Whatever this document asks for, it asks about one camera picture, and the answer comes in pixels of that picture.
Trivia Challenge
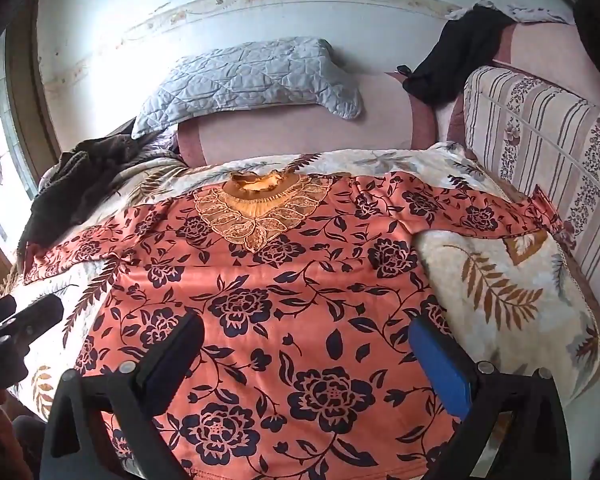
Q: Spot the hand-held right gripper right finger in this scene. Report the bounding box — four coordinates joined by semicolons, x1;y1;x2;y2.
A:
409;314;588;480

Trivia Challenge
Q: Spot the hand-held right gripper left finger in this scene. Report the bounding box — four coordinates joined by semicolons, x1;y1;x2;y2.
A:
42;310;206;480

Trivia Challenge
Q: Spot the orange floral shirt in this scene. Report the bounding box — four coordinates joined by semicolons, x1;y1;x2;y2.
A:
22;169;566;480

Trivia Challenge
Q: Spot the leaf print blanket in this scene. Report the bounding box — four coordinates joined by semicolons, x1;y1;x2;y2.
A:
10;142;600;480

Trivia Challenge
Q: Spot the dark brown towel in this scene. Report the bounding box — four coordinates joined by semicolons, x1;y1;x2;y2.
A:
17;132;141;261

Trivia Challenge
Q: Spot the striped floral cushion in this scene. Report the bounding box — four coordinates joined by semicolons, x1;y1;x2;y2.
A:
460;65;600;331

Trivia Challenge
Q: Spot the pink padded headboard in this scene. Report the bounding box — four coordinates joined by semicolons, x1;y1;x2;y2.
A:
177;7;598;168

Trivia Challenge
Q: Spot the grey quilted blanket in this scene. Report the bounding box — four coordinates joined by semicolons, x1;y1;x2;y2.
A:
130;36;366;140

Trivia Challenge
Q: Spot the black garment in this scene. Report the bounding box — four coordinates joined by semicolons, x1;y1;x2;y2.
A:
402;4;518;107

